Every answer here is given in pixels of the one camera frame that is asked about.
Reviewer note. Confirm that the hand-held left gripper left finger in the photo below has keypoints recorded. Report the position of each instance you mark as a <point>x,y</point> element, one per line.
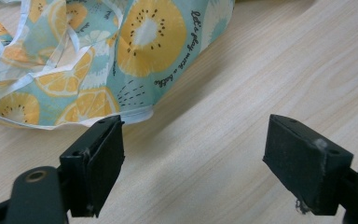
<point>96,161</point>

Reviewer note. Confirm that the fruit print cloth bag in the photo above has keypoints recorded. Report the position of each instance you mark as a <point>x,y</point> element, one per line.
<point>149,46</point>

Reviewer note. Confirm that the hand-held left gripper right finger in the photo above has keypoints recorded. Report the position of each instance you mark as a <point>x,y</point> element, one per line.
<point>304,168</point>

